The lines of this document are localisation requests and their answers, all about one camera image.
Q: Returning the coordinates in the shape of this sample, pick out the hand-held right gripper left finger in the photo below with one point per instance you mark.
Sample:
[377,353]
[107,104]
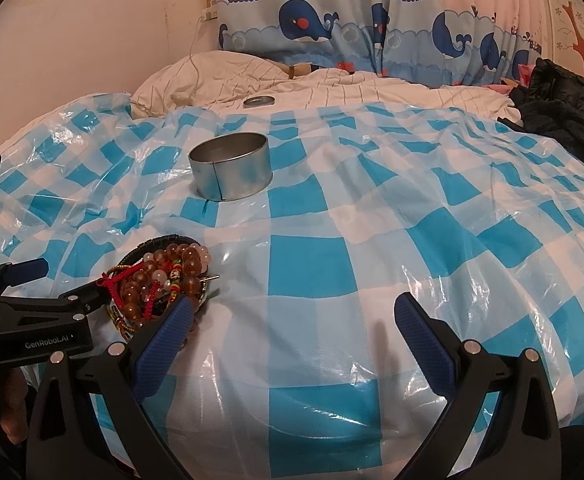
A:
[167,342]

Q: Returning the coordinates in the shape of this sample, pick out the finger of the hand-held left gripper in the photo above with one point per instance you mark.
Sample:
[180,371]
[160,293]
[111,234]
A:
[67,301]
[28,268]

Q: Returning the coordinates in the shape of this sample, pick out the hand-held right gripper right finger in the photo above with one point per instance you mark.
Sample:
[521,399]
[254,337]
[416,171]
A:
[421,340]

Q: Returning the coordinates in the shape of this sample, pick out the silver metal bangle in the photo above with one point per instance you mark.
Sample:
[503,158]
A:
[207,296]

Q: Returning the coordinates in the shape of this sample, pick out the round metal tin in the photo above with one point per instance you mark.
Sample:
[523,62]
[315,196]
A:
[237,175]

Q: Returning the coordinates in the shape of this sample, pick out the person's left hand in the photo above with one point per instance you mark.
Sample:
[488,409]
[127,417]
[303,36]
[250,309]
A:
[14,402]

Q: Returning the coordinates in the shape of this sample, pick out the blue checked plastic sheet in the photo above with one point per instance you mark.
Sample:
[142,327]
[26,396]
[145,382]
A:
[302,270]

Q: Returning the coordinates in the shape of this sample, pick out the round metal tin lid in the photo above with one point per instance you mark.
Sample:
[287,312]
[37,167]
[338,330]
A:
[259,101]

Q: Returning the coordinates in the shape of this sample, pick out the black jacket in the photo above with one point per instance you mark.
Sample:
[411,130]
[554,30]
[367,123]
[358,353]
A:
[556,105]

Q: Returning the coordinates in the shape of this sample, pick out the white grid-lined quilt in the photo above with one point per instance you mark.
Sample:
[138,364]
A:
[232,77]

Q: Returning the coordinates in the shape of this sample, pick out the pink cloth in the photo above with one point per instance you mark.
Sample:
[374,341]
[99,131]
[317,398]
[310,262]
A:
[521,74]

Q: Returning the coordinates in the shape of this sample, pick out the whale print curtain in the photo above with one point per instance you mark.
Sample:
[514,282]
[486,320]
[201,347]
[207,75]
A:
[351,30]

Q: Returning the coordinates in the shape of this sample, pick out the white wall socket with charger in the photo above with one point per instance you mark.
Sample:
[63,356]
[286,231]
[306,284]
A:
[212,9]

